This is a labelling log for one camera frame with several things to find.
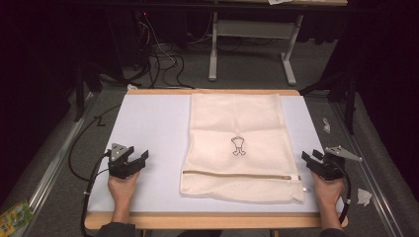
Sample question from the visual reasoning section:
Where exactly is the white metal desk frame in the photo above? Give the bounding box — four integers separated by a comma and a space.
208, 11, 304, 87

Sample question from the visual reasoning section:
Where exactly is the large crumpled white paper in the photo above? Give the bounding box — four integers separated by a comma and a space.
357, 188, 374, 208

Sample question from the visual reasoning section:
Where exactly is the person's right dark sleeve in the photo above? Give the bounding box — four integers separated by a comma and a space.
315, 228, 351, 237

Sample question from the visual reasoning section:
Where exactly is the thin black floor cable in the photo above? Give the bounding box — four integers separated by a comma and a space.
67, 103, 123, 183

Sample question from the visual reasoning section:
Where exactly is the metal floor rail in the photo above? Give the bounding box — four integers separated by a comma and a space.
329, 101, 407, 237
18, 92, 97, 237

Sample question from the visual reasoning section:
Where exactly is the person's left hand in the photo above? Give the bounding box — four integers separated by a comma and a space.
107, 171, 141, 205

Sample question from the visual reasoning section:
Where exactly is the tangle of floor cables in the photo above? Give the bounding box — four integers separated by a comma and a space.
131, 11, 196, 90

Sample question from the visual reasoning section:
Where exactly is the cream mesh laundry bag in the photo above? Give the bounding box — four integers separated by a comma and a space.
179, 93, 306, 204

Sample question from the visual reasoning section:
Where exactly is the white table mat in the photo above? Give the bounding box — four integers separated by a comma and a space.
86, 93, 346, 215

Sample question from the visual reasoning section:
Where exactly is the person's dark sleeve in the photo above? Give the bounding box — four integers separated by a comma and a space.
315, 228, 351, 237
96, 222, 136, 237

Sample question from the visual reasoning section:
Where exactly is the wooden table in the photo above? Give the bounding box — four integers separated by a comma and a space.
83, 88, 349, 231

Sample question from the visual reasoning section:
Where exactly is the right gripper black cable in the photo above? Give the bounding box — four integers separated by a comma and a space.
337, 162, 352, 225

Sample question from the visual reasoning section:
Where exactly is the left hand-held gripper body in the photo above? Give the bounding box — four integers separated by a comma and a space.
105, 142, 138, 181

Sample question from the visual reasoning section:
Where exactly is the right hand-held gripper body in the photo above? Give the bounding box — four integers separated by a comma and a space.
315, 145, 364, 182

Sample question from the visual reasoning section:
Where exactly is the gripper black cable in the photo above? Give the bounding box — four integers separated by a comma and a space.
337, 162, 352, 225
80, 150, 112, 237

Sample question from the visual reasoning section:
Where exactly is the person's right hand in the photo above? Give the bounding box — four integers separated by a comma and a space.
311, 172, 345, 208

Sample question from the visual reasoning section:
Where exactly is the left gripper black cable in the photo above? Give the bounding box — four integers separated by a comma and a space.
80, 150, 112, 237

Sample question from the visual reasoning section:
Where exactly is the person's left dark sleeve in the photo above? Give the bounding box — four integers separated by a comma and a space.
96, 222, 136, 237

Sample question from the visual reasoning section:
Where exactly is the black metal stand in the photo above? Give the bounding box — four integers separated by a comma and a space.
298, 70, 360, 136
72, 58, 104, 123

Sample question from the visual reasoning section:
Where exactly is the green printed packet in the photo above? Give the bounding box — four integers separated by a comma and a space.
0, 198, 36, 237

